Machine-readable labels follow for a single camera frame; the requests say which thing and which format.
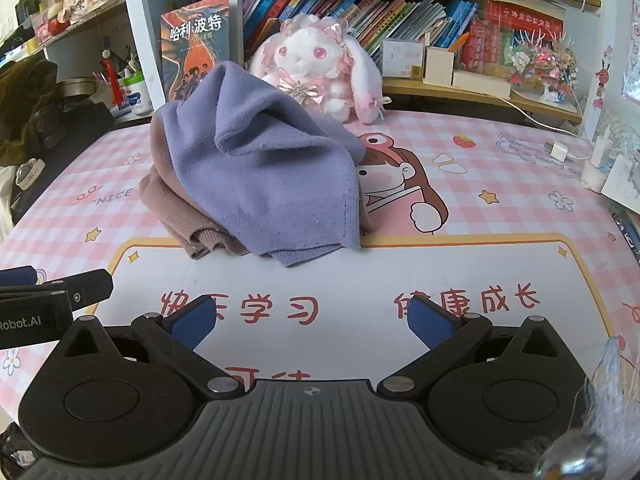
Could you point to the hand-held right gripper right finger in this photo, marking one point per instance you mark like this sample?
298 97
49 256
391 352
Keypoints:
429 324

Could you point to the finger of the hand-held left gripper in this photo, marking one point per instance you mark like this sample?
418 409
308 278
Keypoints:
20 276
85 287

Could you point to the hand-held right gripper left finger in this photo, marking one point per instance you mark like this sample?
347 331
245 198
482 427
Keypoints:
192 322

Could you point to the purple and brown sweater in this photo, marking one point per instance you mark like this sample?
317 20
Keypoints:
280 170

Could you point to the beige cloth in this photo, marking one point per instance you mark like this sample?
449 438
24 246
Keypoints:
7 195

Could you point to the white smartwatch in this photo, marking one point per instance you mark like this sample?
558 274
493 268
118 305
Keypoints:
29 174

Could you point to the pink checkered printed desk mat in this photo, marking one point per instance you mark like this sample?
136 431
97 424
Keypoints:
500 220

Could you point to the black bag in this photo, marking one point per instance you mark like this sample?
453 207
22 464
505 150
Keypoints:
82 127

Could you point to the dark olive jacket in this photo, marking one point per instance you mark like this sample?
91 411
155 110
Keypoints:
30 100

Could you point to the white and blue jar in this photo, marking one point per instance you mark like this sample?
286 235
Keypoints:
135 97

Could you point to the round metal tin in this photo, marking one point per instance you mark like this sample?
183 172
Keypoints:
77 86

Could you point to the red doll pen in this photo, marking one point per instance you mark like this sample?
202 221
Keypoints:
111 77

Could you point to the white charger plug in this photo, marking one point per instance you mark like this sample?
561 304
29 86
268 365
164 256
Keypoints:
560 152

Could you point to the bunch of pens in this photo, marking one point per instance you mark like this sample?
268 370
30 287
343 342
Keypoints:
134 62

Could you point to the wooden bookshelf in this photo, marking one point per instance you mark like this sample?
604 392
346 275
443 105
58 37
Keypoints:
450 91

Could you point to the white power adapter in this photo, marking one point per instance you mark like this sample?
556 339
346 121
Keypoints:
601 152

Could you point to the white flat box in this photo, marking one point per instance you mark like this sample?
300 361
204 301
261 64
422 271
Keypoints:
482 85

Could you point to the white open pen box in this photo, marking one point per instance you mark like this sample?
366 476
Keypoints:
440 66

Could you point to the white printed cardboard box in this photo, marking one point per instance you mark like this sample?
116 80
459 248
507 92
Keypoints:
402 59

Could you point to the large illustrated novel book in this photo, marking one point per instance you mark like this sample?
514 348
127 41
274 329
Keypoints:
200 35

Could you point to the orange pen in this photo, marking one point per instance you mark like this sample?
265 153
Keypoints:
458 42

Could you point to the sparkly flower bouquet ornament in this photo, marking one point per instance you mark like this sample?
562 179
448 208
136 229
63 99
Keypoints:
542 62

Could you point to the pink and white plush bunny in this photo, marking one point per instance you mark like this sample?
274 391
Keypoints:
305 52

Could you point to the row of colourful books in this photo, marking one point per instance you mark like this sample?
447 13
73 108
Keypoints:
400 15

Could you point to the cartoon wall sticker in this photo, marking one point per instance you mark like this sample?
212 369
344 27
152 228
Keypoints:
602 80

